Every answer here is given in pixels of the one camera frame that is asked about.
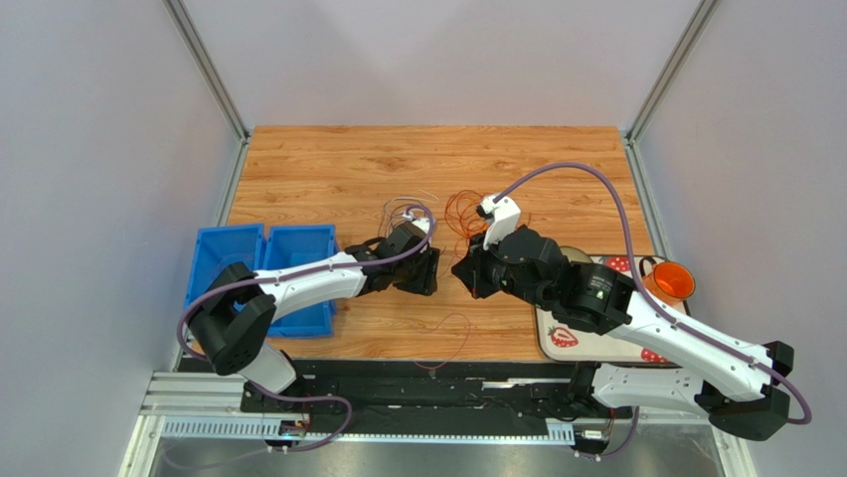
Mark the pink thin cable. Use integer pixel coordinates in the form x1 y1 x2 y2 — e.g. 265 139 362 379
413 312 472 372

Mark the red thin cable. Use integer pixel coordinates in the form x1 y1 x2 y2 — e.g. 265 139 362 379
443 189 494 247

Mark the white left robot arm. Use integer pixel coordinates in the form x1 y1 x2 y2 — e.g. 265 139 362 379
180 218 440 394

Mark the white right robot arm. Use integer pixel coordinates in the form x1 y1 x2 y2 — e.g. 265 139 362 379
451 226 793 441

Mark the beige bowl black rim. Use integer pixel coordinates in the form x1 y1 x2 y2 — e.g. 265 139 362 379
560 246 594 264

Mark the strawberry print tray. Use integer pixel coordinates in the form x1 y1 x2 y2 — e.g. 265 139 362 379
533 254 695 365

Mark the blue plastic bin right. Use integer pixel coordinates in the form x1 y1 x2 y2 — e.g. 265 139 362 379
261 224 339 339

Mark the blue plastic bin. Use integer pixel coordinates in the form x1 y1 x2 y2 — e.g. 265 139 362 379
183 223 266 308
261 224 339 339

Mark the orange plastic cup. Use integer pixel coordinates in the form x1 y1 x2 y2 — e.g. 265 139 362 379
639 257 697 306

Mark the blue plastic bin left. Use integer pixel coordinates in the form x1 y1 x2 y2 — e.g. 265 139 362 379
183 223 266 308

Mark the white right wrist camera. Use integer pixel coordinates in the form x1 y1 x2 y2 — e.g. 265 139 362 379
477 194 521 250

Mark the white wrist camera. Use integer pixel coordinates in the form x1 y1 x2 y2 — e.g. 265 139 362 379
477 194 521 250
401 206 429 224

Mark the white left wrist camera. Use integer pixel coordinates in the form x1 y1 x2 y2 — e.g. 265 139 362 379
401 206 429 224

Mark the white thin cable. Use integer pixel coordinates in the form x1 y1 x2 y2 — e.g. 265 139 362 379
378 190 440 239

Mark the slotted white cable duct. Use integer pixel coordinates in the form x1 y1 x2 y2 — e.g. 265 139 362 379
160 414 576 446

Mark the aluminium frame post right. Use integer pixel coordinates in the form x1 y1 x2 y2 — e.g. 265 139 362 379
625 0 722 144

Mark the aluminium frame post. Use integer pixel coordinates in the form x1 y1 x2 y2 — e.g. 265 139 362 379
162 0 251 143
625 0 722 144

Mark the aluminium frame post left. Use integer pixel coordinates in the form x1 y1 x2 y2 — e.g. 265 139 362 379
162 0 251 143

